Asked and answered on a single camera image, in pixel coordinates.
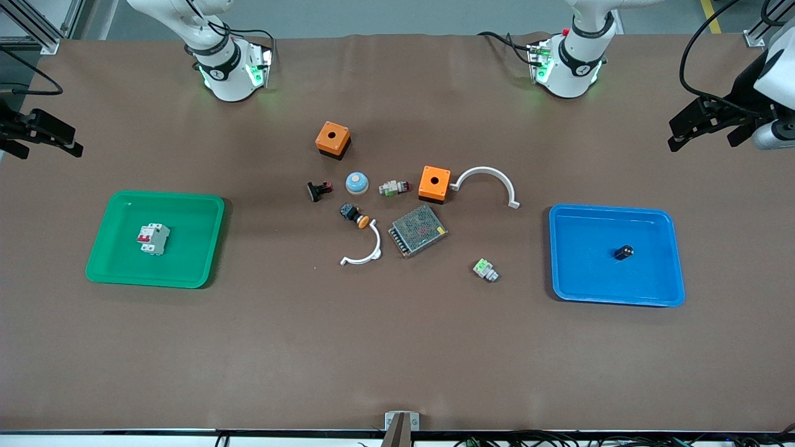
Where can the orange button box left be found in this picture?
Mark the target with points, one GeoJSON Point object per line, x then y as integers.
{"type": "Point", "coordinates": [325, 143]}

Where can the aluminium frame profile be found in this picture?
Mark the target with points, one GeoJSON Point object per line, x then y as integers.
{"type": "Point", "coordinates": [761, 28]}
{"type": "Point", "coordinates": [37, 34]}

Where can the white green red switch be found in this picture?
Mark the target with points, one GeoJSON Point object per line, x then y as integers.
{"type": "Point", "coordinates": [392, 187]}

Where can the large white curved bracket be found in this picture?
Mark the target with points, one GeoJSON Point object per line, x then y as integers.
{"type": "Point", "coordinates": [484, 169]}

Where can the black red switch part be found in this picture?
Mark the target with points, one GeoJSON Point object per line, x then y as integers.
{"type": "Point", "coordinates": [318, 191]}

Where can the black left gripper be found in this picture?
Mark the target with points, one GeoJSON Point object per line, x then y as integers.
{"type": "Point", "coordinates": [744, 91]}

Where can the orange button box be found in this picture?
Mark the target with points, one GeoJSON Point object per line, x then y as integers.
{"type": "Point", "coordinates": [325, 143]}
{"type": "Point", "coordinates": [427, 186]}

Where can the green plastic tray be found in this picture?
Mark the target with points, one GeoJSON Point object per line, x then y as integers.
{"type": "Point", "coordinates": [186, 248]}

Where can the white red circuit breaker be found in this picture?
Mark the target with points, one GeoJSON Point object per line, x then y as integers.
{"type": "Point", "coordinates": [155, 239]}

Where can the blue plastic tray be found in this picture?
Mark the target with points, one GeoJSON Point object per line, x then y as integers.
{"type": "Point", "coordinates": [590, 267]}

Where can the black orange push button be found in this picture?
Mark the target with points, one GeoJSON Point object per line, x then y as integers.
{"type": "Point", "coordinates": [352, 214]}

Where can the metal mesh power supply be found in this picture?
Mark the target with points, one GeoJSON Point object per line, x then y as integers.
{"type": "Point", "coordinates": [417, 231]}

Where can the black cylindrical capacitor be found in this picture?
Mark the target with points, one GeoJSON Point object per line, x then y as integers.
{"type": "Point", "coordinates": [624, 252]}

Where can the orange button box right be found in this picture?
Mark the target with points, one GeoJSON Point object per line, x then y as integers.
{"type": "Point", "coordinates": [427, 186]}

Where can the table cover mat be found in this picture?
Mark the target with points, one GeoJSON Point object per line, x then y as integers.
{"type": "Point", "coordinates": [397, 347]}

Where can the metal mount bracket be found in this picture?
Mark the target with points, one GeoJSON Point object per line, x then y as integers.
{"type": "Point", "coordinates": [401, 422]}

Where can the green white contact block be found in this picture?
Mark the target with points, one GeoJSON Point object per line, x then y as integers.
{"type": "Point", "coordinates": [485, 270]}

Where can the small white curved bracket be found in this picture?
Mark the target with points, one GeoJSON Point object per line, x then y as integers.
{"type": "Point", "coordinates": [377, 243]}

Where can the blue dome push button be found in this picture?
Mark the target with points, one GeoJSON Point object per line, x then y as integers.
{"type": "Point", "coordinates": [357, 184]}

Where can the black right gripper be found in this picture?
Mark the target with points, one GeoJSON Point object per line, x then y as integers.
{"type": "Point", "coordinates": [7, 126]}

